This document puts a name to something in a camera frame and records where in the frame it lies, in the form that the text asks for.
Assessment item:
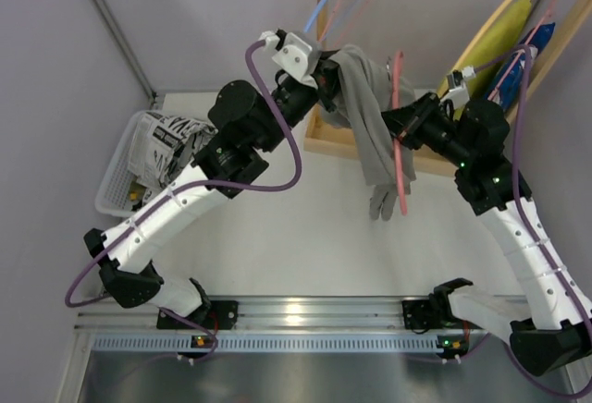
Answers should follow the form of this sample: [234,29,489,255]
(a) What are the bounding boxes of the pink trouser hanger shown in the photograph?
[391,50,408,216]

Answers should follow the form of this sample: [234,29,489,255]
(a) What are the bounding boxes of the grey trousers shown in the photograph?
[320,44,400,221]

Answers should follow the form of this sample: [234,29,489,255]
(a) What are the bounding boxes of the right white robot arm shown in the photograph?
[382,92,591,376]

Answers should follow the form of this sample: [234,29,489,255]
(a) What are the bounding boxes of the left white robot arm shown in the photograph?
[84,53,339,322]

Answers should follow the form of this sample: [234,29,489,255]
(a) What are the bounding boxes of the blue patterned trousers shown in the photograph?
[483,22,556,112]

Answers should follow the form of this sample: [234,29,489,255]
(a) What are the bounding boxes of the green trousers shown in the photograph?
[437,0,532,99]

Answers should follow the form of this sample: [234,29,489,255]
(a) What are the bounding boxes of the pink hanger right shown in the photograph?
[485,0,584,99]

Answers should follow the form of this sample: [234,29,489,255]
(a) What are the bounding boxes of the black white printed cloth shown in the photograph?
[128,111,216,208]

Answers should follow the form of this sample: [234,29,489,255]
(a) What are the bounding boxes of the yellow cloth in basket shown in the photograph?
[129,181,145,212]

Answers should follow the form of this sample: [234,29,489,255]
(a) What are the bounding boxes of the white plastic basket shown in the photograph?
[94,111,144,218]

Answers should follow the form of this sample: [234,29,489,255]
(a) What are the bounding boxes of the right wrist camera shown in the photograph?
[439,66,475,111]

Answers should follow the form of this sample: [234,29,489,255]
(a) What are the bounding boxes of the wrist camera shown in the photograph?
[259,31,322,89]
[439,66,475,111]

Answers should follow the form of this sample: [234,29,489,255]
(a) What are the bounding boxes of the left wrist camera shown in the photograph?
[259,31,322,89]

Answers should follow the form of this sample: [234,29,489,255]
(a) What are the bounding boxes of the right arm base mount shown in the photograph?
[401,299,479,332]

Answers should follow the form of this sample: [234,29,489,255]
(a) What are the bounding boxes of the aluminium rail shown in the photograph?
[76,295,528,330]

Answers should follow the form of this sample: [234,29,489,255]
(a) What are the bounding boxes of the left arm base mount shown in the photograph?
[156,299,239,330]

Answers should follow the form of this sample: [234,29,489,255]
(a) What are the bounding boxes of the slotted cable duct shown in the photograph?
[92,331,467,354]

